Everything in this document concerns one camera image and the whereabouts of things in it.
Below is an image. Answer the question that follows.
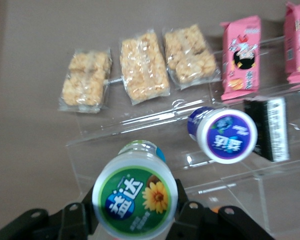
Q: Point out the clear-wrapped puffed rice bar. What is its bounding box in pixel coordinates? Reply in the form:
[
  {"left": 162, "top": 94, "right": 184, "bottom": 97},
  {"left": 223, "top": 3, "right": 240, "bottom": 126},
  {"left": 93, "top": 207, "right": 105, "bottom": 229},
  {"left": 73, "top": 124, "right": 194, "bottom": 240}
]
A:
[
  {"left": 118, "top": 29, "right": 171, "bottom": 106},
  {"left": 161, "top": 23, "right": 222, "bottom": 91},
  {"left": 57, "top": 48, "right": 113, "bottom": 115}
]

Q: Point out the pink biscuit packet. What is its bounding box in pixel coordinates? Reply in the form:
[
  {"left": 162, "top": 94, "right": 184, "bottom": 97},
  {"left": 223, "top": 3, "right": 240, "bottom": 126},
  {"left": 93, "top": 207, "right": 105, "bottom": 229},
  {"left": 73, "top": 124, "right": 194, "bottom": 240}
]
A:
[
  {"left": 282, "top": 1, "right": 300, "bottom": 85},
  {"left": 219, "top": 14, "right": 263, "bottom": 102}
]

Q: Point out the clear acrylic stepped shelf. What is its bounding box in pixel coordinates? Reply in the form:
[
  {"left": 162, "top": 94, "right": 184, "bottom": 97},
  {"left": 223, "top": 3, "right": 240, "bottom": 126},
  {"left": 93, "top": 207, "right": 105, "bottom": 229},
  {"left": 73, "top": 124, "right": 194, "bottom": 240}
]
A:
[{"left": 64, "top": 34, "right": 300, "bottom": 240}]

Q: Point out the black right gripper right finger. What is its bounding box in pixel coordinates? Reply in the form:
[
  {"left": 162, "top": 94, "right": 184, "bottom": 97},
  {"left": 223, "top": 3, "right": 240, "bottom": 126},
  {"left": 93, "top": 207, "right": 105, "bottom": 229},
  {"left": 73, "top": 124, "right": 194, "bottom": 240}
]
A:
[{"left": 165, "top": 178, "right": 276, "bottom": 240}]

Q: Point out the blue gum bottle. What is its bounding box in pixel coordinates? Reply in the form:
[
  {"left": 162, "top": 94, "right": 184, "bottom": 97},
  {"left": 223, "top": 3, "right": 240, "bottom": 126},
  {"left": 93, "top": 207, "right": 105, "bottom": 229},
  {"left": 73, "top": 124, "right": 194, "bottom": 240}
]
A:
[{"left": 186, "top": 106, "right": 258, "bottom": 165}]

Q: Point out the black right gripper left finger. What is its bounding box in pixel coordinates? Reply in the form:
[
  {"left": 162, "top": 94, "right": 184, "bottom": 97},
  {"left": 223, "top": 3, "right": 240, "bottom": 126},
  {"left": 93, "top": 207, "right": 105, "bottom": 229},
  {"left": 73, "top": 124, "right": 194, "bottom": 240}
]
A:
[{"left": 0, "top": 184, "right": 101, "bottom": 240}]

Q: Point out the green gum bottle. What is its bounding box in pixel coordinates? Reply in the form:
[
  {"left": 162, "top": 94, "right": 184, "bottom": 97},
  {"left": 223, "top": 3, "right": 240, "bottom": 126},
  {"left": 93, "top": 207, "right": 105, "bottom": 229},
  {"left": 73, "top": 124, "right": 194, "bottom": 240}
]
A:
[{"left": 91, "top": 139, "right": 179, "bottom": 240}]

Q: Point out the small black white box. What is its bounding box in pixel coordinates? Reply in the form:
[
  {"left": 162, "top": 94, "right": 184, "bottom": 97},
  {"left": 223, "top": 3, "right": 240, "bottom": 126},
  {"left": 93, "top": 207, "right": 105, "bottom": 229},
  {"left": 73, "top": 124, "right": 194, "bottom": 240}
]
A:
[{"left": 243, "top": 96, "right": 290, "bottom": 163}]

